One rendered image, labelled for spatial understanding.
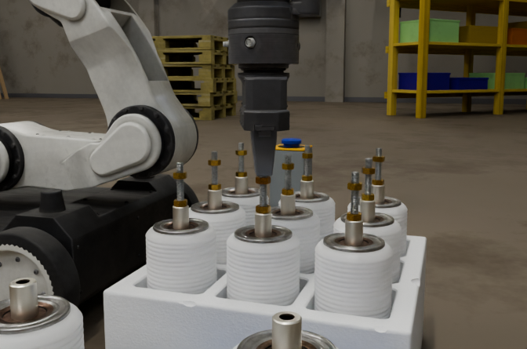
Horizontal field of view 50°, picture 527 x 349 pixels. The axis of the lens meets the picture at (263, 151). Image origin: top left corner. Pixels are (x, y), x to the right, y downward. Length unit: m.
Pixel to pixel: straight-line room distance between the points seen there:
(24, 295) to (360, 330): 0.36
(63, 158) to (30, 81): 10.94
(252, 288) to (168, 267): 0.12
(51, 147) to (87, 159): 0.12
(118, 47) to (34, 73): 10.97
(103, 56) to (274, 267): 0.61
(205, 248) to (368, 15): 8.95
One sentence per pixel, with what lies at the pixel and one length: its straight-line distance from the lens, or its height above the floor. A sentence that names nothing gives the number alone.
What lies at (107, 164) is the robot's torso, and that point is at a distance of 1.13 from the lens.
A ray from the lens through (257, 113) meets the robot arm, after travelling 0.66.
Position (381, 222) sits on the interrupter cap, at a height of 0.25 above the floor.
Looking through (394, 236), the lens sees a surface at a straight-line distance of 0.81.
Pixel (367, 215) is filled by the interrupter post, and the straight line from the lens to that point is 0.82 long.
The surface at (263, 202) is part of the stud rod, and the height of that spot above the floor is 0.29.
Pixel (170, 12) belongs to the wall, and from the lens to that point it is 10.60.
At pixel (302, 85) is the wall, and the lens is 9.76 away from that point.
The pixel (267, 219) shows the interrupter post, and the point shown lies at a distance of 0.73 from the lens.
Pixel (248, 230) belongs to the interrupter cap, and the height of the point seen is 0.25.
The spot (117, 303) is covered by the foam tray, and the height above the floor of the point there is 0.16.
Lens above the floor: 0.46
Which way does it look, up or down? 8 degrees down
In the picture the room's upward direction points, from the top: straight up
